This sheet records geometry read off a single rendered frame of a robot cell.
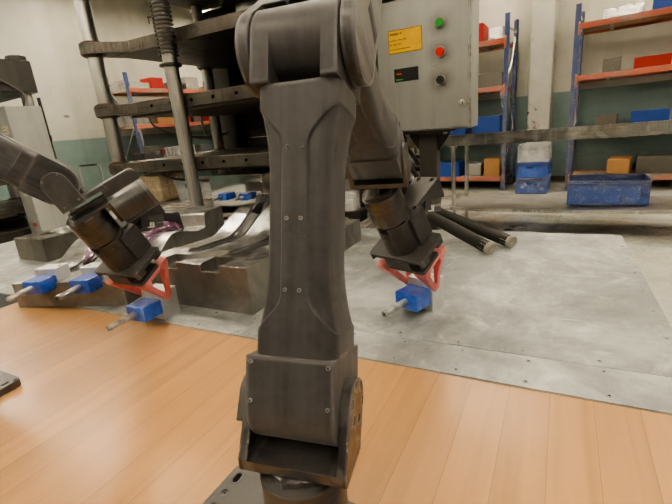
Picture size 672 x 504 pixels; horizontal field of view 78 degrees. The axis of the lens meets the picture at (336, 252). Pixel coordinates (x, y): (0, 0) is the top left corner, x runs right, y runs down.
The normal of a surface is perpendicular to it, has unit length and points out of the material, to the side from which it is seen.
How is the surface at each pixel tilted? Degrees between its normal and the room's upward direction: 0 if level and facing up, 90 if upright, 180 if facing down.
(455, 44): 90
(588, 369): 0
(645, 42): 90
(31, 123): 90
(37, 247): 90
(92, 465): 0
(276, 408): 72
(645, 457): 0
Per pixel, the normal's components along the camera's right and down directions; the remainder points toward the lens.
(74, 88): 0.84, 0.08
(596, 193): -0.49, 0.33
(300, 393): -0.31, -0.01
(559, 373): -0.09, -0.95
